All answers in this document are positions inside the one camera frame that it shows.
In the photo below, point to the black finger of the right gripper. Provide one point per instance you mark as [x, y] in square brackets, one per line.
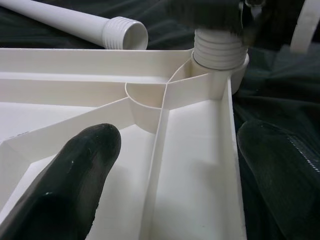
[210, 13]

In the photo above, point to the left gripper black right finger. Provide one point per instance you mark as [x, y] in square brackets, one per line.
[282, 195]

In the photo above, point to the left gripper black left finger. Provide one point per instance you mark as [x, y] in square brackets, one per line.
[70, 187]

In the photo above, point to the white plastic table leg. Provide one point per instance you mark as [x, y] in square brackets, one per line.
[75, 22]
[220, 52]

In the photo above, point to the white plastic children table top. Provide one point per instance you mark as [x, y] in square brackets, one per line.
[187, 175]

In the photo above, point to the black cloth table cover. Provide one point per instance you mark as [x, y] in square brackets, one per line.
[275, 82]

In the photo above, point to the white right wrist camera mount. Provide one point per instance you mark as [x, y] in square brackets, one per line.
[303, 30]

